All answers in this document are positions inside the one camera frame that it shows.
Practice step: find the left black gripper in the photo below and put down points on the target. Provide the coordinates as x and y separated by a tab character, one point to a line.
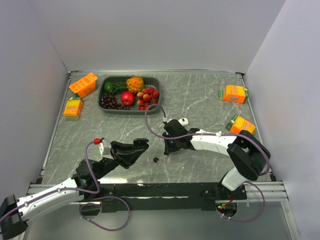
127	152

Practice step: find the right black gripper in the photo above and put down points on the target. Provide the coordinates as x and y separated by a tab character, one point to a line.
168	148

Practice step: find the white earbud charging case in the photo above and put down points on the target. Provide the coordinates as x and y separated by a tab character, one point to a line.
183	121

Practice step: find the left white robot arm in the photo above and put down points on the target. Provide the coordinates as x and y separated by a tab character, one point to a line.
17	213

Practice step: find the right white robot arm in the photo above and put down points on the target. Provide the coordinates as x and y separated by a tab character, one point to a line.
250	158

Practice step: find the red lychee cluster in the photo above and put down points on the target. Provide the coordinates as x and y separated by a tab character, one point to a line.
147	97

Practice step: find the dark purple grape bunch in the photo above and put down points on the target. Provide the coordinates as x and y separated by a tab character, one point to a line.
108	101

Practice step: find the red apple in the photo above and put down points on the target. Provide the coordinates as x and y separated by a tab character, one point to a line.
127	98

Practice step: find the dark grey fruit tray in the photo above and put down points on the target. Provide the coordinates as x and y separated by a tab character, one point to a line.
120	87

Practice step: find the orange box front right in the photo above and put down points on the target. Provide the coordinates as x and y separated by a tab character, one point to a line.
237	124

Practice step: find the orange box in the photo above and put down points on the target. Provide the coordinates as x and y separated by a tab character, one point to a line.
237	124
234	93

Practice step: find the orange sponge pack left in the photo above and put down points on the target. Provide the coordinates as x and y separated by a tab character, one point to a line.
73	108

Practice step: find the green lime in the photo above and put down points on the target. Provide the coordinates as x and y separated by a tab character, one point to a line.
109	87

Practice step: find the orange spiky fruit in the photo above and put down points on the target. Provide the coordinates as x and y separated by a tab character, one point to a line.
135	84

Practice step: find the orange carton back left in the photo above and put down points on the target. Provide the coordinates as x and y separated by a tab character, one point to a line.
84	86

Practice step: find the orange box back right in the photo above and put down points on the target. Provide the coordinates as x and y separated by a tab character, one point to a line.
234	93

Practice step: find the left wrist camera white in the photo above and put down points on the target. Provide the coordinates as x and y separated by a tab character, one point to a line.
104	146

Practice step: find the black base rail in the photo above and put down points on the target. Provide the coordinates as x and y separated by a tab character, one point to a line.
114	197

